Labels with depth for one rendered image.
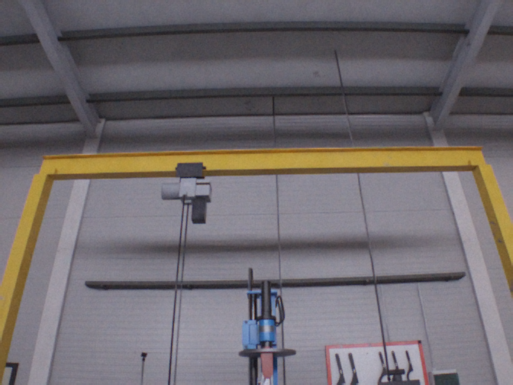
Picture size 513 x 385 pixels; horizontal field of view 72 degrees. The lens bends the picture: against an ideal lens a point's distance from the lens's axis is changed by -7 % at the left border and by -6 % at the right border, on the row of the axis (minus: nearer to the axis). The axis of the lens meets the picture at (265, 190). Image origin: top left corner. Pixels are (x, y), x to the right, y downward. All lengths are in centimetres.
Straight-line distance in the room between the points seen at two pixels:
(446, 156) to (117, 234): 531
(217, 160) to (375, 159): 184
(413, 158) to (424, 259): 259
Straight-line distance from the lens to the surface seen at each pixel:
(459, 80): 756
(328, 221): 665
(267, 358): 374
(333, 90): 749
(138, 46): 723
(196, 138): 766
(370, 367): 612
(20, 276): 447
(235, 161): 433
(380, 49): 732
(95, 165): 474
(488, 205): 471
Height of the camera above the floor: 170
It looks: 30 degrees up
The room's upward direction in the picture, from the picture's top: 1 degrees counter-clockwise
